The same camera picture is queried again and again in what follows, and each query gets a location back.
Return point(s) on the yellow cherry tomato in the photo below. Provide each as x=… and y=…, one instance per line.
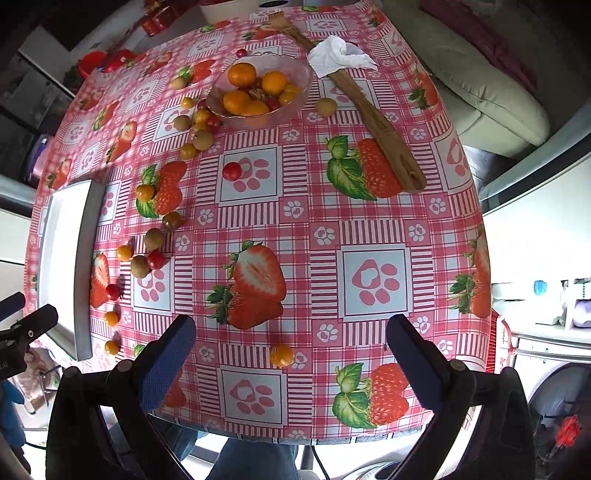
x=288, y=94
x=188, y=151
x=200, y=128
x=202, y=116
x=111, y=318
x=187, y=102
x=281, y=355
x=145, y=192
x=124, y=253
x=111, y=347

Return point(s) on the small tan round fruit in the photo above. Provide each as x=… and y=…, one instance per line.
x=178, y=83
x=326, y=107
x=153, y=239
x=202, y=140
x=140, y=266
x=172, y=220
x=181, y=122

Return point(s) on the beige sofa cushion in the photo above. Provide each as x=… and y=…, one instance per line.
x=485, y=97

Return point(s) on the maroon cloth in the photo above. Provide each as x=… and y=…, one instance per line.
x=480, y=37

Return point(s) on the black cabinet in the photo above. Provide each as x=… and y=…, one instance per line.
x=27, y=92

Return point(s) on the red plastic basket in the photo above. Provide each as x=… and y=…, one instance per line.
x=504, y=341

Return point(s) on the blue cloth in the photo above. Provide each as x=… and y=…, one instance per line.
x=9, y=410

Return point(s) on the pale purple container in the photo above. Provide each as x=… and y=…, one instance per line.
x=582, y=314

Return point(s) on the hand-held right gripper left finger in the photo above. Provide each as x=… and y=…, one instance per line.
x=164, y=374

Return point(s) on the person's leg in jeans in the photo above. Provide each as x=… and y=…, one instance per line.
x=258, y=461

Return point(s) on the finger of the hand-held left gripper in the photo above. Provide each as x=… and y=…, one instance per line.
x=11, y=303
x=39, y=319

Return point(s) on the red cartons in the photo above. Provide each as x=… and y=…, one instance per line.
x=157, y=16

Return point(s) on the white pot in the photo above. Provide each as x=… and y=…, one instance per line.
x=226, y=9

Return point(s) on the long wooden spatula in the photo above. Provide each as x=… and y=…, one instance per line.
x=383, y=134

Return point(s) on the strawberry print checked tablecloth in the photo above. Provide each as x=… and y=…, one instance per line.
x=323, y=207

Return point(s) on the white cabinet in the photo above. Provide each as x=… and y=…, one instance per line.
x=11, y=230

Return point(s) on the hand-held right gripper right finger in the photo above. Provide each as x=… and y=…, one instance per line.
x=415, y=369

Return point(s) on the pile of tomatoes on table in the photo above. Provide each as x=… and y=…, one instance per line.
x=295, y=109

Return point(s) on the small blue item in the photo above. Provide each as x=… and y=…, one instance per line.
x=540, y=287

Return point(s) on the white washing machine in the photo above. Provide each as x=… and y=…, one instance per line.
x=554, y=369

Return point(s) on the white shallow box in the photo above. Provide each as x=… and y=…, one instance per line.
x=64, y=258

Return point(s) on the orange mandarin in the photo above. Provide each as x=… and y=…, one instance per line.
x=256, y=110
x=242, y=74
x=273, y=82
x=236, y=102

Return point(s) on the crumpled white tissue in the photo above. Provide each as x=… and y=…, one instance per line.
x=332, y=55

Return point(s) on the red plastic stool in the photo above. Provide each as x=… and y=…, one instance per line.
x=90, y=62

